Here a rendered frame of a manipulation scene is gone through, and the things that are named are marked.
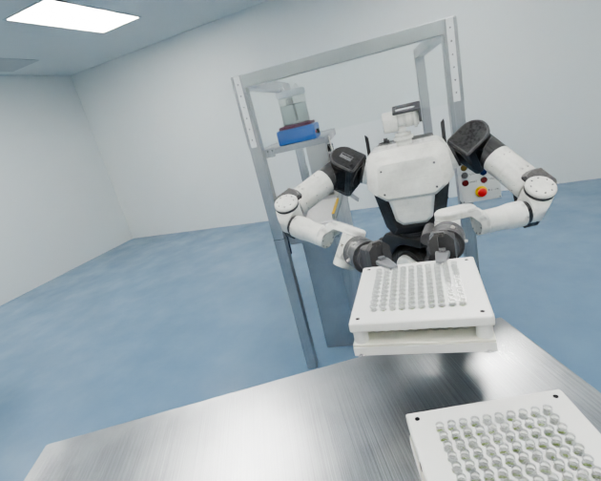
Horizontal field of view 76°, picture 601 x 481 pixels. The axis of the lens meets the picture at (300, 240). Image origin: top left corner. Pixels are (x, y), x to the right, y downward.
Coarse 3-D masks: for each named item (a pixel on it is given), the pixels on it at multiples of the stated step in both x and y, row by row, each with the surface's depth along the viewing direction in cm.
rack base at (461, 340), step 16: (368, 336) 74; (384, 336) 72; (400, 336) 71; (416, 336) 70; (432, 336) 69; (448, 336) 68; (464, 336) 67; (368, 352) 72; (384, 352) 71; (400, 352) 70; (416, 352) 69; (432, 352) 68; (448, 352) 67
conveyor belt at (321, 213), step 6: (336, 198) 258; (318, 204) 252; (324, 204) 247; (330, 204) 244; (312, 210) 241; (318, 210) 237; (324, 210) 234; (330, 210) 230; (306, 216) 231; (312, 216) 228; (318, 216) 225; (324, 216) 221; (330, 216) 218; (318, 222) 212; (324, 222) 211
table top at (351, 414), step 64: (320, 384) 85; (384, 384) 81; (448, 384) 77; (512, 384) 73; (576, 384) 70; (64, 448) 85; (128, 448) 80; (192, 448) 76; (256, 448) 73; (320, 448) 69; (384, 448) 66
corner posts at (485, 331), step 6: (480, 330) 65; (486, 330) 64; (492, 330) 65; (354, 336) 72; (360, 336) 71; (366, 336) 72; (480, 336) 65; (486, 336) 65; (492, 336) 65; (360, 342) 72; (366, 342) 72
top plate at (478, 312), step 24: (408, 264) 88; (432, 264) 85; (360, 288) 83; (480, 288) 72; (360, 312) 74; (384, 312) 72; (408, 312) 70; (432, 312) 68; (456, 312) 66; (480, 312) 65
